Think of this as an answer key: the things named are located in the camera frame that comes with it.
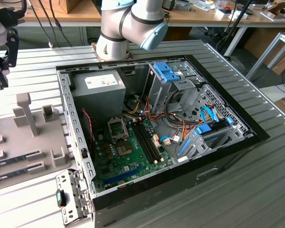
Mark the green motherboard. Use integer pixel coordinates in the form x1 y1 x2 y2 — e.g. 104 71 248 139
91 115 176 193

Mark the hard disk in blue carrier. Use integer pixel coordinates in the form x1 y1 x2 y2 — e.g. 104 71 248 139
195 118 233 140

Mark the grey metal device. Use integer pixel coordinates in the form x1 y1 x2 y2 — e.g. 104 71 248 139
161 0 192 11

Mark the dark RAM stick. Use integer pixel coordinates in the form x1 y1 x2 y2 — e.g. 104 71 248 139
0 154 29 167
0 167 30 184

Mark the grey metal disk bay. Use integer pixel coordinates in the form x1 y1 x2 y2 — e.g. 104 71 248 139
177 123 244 164

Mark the yellow wire bundle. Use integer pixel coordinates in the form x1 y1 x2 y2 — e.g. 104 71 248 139
127 98 145 115

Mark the blue expansion slot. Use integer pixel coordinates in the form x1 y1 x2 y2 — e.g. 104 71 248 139
103 165 143 188

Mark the small white box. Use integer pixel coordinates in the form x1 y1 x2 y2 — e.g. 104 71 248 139
215 8 249 20

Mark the wooden desk white frame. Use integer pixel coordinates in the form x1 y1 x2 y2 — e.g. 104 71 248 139
23 0 103 28
161 0 285 57

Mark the grey plastic parts rack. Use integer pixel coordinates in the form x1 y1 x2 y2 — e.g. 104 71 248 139
0 92 75 193

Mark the blue data wire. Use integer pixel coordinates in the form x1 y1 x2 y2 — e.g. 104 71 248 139
200 106 221 124

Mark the grey power supply unit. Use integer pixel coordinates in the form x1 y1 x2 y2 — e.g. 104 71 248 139
70 70 127 125

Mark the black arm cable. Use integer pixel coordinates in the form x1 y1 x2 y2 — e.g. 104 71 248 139
19 0 73 48

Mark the twisted red fan wire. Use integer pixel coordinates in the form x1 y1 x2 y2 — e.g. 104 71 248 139
81 108 96 143

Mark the blue plastic drive latch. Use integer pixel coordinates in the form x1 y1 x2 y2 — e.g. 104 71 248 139
153 61 184 83

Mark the black RAM slot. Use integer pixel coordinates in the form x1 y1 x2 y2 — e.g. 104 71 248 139
138 120 163 162
132 122 158 164

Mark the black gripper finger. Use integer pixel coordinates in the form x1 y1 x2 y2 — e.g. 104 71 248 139
0 28 20 90

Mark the metal socket cover frame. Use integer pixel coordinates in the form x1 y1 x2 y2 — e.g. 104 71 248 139
106 116 130 143

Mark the teal black latch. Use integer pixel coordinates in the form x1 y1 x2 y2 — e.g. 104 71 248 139
56 189 67 208

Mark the grey metal card bracket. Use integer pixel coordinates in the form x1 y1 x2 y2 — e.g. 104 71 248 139
56 169 95 226

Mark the CPU socket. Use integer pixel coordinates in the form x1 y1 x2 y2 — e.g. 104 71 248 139
115 140 135 159

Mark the orange wire bundle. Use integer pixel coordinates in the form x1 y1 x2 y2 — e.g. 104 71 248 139
143 95 205 144

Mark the aluminium profile frame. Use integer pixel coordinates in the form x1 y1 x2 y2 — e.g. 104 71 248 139
246 32 285 81

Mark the small open cardboard box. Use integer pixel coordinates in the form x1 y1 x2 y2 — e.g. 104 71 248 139
267 1 285 18

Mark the black open PC case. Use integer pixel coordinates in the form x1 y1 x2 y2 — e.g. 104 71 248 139
56 54 271 228

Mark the black stand pole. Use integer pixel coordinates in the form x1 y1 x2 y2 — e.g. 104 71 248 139
215 0 254 59

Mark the grey metal drive cage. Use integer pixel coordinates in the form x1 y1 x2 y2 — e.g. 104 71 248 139
142 60 205 116

